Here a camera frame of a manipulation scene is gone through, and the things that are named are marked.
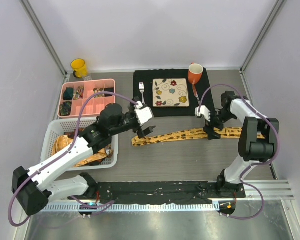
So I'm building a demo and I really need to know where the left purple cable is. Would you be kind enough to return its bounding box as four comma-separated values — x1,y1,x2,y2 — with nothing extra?
8,92,142,227

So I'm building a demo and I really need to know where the floral square ceramic plate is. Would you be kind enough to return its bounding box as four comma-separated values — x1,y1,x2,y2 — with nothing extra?
152,78,190,108

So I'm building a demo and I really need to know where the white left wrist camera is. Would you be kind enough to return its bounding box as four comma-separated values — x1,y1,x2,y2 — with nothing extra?
134,101,154,126

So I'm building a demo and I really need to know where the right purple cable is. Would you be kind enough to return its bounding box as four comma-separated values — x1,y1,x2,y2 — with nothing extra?
198,83,280,221

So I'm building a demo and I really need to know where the purple cable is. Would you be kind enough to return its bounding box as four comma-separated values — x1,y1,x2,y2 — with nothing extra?
198,83,280,221
8,92,142,227

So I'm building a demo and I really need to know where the yellow mug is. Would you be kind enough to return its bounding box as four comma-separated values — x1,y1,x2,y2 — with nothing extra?
70,58,88,78

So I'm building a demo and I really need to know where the orange patterned tie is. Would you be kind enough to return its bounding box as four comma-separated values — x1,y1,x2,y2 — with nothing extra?
51,135,101,168

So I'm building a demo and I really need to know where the beige patterned rolled tie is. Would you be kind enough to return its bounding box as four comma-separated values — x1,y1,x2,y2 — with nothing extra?
93,88,105,98

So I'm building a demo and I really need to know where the pink compartment organizer tray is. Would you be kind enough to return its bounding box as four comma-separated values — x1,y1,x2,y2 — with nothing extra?
57,79,115,119

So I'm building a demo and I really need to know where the colourful rolled tie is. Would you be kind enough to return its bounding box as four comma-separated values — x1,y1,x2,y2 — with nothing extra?
73,86,84,100

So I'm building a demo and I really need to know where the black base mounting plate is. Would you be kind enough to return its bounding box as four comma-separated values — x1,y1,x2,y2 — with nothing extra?
76,181,246,205

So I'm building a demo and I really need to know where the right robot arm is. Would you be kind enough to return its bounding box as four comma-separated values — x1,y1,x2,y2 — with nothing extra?
195,91,279,198

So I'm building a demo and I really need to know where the knife with patterned handle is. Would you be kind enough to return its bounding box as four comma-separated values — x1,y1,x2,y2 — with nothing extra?
192,85,200,105

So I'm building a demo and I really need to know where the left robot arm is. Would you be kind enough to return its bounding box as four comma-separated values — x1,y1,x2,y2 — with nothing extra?
12,102,153,216

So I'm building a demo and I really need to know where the brown white patterned tie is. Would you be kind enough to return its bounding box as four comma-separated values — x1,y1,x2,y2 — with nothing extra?
64,132,114,163

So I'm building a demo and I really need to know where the black rolled tie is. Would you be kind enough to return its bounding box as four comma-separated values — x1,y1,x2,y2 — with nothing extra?
104,87,115,97

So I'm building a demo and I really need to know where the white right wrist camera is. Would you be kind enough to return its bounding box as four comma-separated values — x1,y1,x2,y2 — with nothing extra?
194,105,211,122

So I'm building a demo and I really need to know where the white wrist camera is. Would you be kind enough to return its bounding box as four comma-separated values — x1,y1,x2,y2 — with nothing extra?
194,105,211,122
134,101,154,126

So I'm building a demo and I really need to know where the dark green rolled tie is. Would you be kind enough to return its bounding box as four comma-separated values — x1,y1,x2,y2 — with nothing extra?
62,87,74,101

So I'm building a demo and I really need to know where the orange mug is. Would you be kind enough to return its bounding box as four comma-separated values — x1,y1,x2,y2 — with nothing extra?
187,63,204,85

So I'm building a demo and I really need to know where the clear plastic cup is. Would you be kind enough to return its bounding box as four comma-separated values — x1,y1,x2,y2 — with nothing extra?
82,73,92,81

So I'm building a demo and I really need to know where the silver fork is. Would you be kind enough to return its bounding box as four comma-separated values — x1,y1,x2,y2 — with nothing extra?
139,82,145,105

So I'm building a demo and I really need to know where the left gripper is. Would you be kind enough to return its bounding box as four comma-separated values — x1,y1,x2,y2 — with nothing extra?
109,98,154,138

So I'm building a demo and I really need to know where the black cloth placemat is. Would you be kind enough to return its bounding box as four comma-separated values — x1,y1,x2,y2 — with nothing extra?
133,69,200,118

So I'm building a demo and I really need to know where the yellow beetle print tie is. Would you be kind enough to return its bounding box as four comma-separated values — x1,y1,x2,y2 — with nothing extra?
131,126,265,148

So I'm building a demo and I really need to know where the white perforated plastic basket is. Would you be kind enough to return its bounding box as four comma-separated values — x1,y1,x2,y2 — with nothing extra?
40,118,118,172

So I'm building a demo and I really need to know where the dark patterned rolled tie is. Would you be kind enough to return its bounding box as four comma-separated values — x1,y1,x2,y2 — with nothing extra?
59,101,72,117

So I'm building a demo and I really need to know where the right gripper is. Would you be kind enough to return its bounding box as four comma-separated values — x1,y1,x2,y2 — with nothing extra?
203,108,235,140

